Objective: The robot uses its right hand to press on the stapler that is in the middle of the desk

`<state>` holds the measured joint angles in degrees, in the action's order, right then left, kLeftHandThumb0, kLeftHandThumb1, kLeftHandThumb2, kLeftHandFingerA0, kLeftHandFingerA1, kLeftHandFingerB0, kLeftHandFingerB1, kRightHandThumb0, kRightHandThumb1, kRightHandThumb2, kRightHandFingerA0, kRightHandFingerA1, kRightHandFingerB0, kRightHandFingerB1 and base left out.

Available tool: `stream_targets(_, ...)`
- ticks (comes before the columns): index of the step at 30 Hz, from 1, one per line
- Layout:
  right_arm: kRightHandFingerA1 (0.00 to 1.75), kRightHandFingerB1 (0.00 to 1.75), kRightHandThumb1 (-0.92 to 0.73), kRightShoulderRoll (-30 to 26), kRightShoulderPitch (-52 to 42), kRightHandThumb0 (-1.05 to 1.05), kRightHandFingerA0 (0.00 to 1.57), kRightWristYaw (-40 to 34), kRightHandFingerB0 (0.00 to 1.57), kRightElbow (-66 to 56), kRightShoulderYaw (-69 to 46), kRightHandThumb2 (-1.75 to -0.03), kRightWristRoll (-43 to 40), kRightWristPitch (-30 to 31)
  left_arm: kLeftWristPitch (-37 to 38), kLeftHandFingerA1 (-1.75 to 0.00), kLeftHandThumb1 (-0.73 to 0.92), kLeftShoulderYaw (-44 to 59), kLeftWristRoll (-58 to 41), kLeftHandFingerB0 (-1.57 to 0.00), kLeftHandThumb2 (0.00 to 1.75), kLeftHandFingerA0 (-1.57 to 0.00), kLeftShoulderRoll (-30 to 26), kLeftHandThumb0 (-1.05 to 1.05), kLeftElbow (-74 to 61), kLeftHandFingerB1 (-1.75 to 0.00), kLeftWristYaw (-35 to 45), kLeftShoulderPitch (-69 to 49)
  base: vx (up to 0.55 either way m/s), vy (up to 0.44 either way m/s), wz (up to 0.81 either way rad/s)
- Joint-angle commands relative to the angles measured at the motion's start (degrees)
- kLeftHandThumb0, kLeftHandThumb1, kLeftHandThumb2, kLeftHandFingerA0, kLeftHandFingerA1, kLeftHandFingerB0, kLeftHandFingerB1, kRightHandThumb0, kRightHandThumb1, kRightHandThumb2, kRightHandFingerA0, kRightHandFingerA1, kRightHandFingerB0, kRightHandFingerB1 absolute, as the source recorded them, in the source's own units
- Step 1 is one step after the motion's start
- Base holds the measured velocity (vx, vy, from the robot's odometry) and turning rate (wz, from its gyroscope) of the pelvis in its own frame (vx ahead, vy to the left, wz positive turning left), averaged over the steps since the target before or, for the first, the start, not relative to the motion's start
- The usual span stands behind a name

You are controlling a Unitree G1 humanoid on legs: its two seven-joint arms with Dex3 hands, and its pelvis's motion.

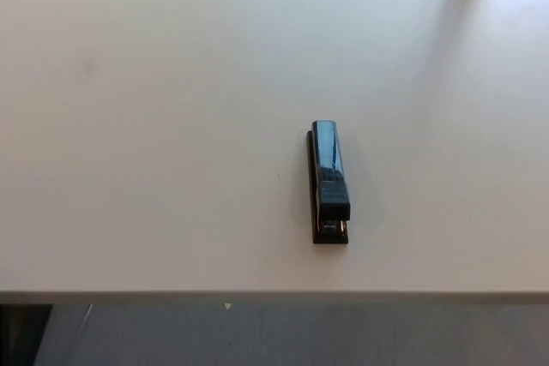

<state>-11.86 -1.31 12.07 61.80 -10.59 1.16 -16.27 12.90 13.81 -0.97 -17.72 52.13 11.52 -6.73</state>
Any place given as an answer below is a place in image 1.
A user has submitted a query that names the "black desk stapler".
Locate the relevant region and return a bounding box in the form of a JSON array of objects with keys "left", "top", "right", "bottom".
[{"left": 305, "top": 119, "right": 353, "bottom": 248}]

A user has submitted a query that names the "dark furniture under table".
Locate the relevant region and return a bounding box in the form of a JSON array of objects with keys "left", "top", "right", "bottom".
[{"left": 0, "top": 303, "right": 54, "bottom": 366}]

